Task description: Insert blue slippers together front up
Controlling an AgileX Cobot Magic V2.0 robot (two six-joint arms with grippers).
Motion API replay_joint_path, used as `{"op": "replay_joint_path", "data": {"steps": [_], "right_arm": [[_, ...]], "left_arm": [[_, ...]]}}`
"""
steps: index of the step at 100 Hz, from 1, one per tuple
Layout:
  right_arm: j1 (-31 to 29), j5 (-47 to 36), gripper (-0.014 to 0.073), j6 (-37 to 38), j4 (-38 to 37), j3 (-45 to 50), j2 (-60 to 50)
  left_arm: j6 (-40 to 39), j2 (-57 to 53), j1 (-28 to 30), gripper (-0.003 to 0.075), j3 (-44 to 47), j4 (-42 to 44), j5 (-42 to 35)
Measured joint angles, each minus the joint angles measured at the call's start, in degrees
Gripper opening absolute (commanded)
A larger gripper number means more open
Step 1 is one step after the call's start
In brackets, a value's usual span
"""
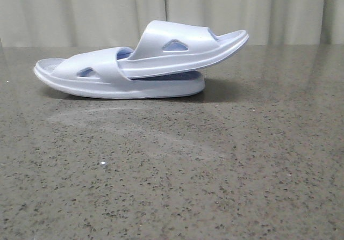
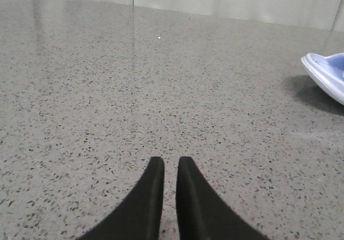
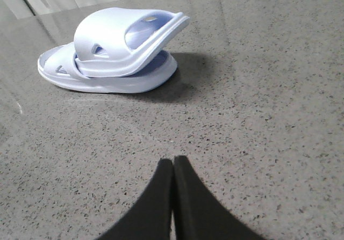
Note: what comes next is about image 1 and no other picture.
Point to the light blue slipper inserted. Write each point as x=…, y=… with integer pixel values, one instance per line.
x=169, y=48

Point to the light blue slipper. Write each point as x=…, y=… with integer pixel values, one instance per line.
x=98, y=74

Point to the grey-white curtain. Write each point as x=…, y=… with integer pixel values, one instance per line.
x=62, y=23

